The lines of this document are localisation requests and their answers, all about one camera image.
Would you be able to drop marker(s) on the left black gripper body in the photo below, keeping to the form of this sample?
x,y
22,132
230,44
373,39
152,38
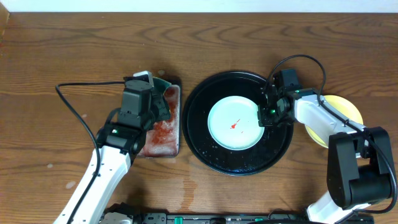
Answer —
x,y
160,106

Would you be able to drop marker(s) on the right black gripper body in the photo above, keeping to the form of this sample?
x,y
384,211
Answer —
x,y
272,116

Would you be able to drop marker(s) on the green yellow sponge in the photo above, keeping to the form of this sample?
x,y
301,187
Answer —
x,y
161,85

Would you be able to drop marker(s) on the light blue plate top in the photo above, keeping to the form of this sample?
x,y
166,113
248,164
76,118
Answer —
x,y
233,123

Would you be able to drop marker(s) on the yellow plate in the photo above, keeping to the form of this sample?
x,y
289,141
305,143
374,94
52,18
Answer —
x,y
342,105

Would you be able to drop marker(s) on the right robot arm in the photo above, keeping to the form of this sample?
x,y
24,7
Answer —
x,y
360,169

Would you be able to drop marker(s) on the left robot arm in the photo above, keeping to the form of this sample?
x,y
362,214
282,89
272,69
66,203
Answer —
x,y
116,145

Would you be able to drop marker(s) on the round black tray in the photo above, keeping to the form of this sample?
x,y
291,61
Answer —
x,y
270,147

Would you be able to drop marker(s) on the rectangular black water tray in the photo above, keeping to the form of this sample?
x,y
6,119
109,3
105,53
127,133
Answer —
x,y
164,139

